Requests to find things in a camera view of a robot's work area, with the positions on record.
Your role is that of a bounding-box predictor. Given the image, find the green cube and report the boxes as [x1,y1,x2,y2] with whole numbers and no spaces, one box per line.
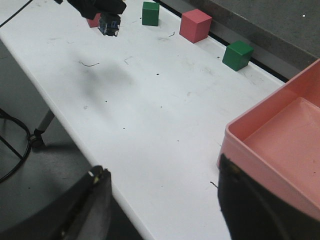
[222,40,254,71]

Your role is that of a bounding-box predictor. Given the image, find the black floor cable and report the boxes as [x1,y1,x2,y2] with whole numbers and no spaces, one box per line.
[0,107,33,183]

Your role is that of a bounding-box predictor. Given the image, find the small pink cube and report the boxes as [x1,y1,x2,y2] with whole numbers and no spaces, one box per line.
[86,13,101,28]

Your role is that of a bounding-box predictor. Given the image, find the metal table leg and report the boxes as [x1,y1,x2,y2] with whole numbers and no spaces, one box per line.
[29,109,55,148]

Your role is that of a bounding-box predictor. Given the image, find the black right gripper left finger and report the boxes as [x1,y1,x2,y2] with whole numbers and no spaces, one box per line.
[0,165,112,240]

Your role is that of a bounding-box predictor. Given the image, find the pink plastic bin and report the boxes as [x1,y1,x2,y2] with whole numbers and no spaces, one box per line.
[219,61,320,219]

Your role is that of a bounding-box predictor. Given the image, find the yellow push button switch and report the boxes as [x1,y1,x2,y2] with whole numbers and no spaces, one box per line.
[98,13,121,37]

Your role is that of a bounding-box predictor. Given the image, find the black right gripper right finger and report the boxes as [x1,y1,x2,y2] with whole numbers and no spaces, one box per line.
[217,154,320,240]

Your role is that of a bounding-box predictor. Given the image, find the green block at left edge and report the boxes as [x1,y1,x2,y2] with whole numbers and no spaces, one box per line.
[142,1,160,27]

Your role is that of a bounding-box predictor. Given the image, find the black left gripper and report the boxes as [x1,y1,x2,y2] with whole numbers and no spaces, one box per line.
[67,0,127,19]

